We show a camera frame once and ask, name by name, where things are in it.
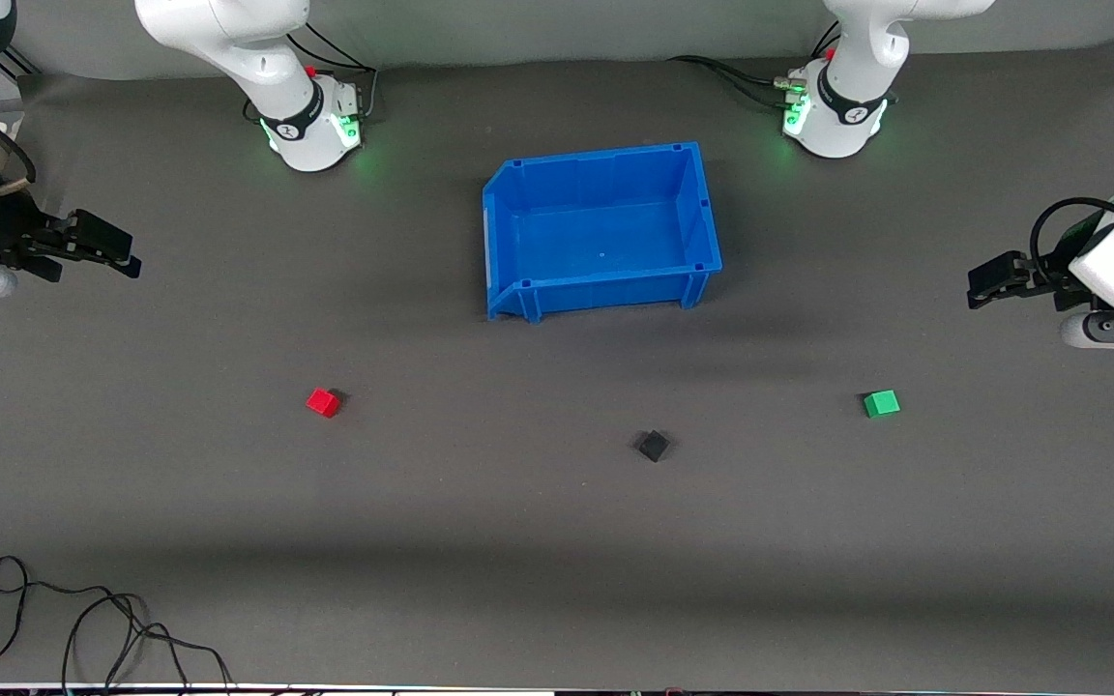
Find blue plastic storage bin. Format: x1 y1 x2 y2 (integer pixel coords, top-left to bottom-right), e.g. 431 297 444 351
482 141 723 324

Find black arm base cables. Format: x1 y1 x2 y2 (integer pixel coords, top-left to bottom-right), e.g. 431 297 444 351
667 19 843 112
243 19 380 125

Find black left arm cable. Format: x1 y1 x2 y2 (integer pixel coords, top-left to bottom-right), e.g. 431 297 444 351
1030 197 1114 279

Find black left arm base cables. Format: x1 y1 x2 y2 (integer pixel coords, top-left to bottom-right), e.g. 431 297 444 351
667 19 843 112

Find black right arm base cables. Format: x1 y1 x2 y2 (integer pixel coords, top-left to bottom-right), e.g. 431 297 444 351
243 19 380 125

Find loose black table cable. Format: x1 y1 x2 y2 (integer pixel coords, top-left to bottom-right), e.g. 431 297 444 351
0 556 234 689

